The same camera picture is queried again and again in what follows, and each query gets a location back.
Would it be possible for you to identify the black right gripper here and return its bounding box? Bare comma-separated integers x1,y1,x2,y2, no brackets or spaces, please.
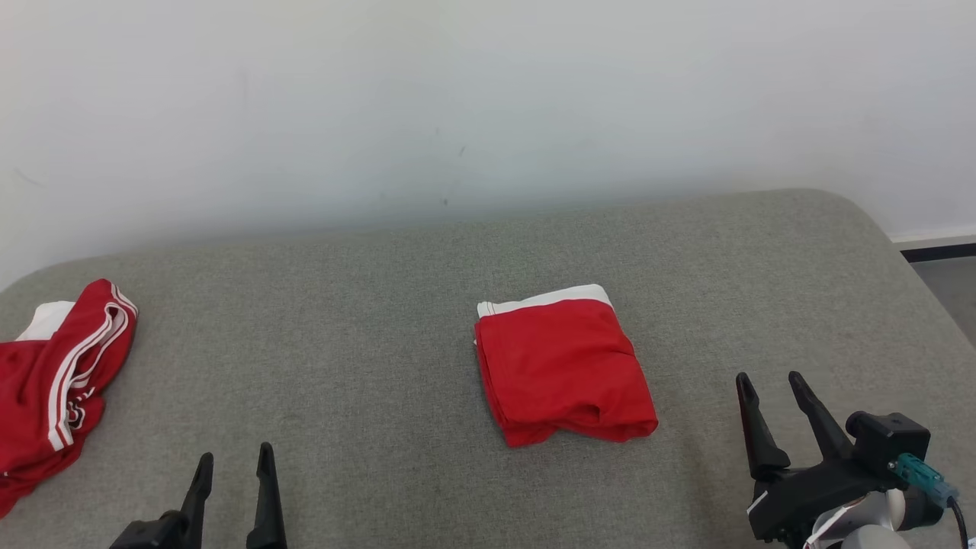
736,371,894,545

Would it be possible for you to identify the red white basketball jersey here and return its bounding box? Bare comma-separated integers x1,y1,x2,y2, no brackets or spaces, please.
0,278,140,519

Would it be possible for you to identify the red shorts white waistband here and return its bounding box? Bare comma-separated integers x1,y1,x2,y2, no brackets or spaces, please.
474,284,659,448

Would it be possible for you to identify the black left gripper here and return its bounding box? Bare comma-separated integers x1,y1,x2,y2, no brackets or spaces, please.
109,442,289,549

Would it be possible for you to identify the white black wall baseboard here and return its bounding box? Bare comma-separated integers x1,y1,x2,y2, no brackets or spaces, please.
888,225,976,264

